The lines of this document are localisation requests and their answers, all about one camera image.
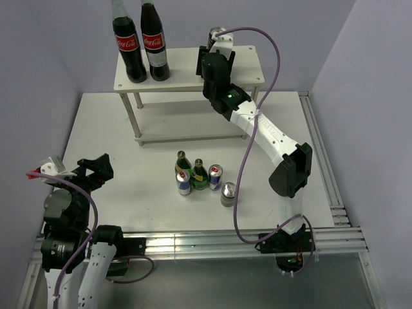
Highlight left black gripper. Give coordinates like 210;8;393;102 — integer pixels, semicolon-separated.
51;153;112;227

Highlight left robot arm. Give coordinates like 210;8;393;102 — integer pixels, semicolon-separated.
37;154;126;308

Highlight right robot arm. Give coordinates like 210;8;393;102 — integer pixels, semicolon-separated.
196;46;313;252

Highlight white two-tier shelf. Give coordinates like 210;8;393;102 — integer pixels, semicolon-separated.
113;45;266;147

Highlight dark gold-band beverage can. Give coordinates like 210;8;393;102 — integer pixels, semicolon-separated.
220;182;236;207

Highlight right Coca-Cola glass bottle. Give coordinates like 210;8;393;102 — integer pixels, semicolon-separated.
140;1;170;82

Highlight coca-cola glass bottle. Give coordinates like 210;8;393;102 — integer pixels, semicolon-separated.
111;0;147;83
140;1;170;82

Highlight rear green glass bottle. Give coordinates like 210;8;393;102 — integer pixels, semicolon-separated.
174;150;192;174

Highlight green glass bottle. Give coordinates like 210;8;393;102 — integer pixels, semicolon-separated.
174;150;192;174
191;158;209;191

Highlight left Red Bull can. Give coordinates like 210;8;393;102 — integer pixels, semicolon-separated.
176;170;191;195

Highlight red bull can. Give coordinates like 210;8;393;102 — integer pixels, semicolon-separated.
176;170;191;195
209;164;223;191

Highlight front green glass bottle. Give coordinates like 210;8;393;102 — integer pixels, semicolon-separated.
191;158;209;191

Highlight left Coca-Cola glass bottle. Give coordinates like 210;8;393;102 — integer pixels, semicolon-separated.
111;0;147;83

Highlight right Red Bull can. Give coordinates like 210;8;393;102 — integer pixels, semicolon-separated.
209;164;223;191

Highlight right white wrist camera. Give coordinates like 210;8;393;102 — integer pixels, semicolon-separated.
209;32;234;60

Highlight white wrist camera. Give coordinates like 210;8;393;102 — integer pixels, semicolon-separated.
209;32;234;60
27;156;71;185

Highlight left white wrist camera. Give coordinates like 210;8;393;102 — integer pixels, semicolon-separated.
27;156;71;185

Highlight aluminium frame rail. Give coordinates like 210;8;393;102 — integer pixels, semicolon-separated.
15;91;387;309

